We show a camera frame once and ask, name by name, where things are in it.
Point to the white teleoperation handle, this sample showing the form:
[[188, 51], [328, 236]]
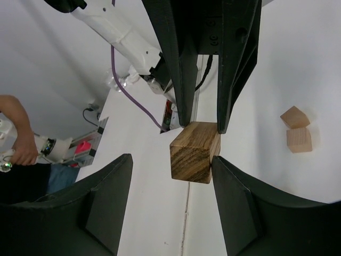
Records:
[[52, 150]]

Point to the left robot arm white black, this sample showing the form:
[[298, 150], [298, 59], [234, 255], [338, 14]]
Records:
[[113, 27]]

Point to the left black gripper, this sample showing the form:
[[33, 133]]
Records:
[[229, 29]]

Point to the long dark wood block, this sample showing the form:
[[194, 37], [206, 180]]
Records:
[[192, 151]]

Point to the operator hand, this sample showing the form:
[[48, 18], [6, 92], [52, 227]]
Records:
[[25, 150]]

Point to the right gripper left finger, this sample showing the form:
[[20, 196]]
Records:
[[85, 218]]

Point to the aluminium table frame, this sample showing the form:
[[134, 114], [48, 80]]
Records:
[[83, 149]]

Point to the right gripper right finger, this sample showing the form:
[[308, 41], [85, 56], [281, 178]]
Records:
[[259, 219]]

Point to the light wood cube with letter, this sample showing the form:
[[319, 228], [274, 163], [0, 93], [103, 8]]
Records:
[[299, 140]]

